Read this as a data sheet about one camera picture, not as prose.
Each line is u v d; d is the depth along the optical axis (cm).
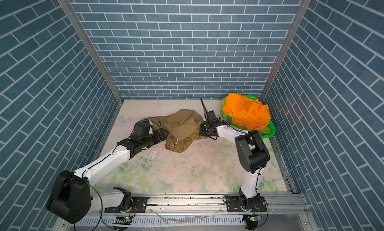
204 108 86
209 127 75
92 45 89
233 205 73
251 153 50
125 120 108
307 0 72
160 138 77
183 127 95
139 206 73
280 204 76
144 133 68
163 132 79
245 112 102
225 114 102
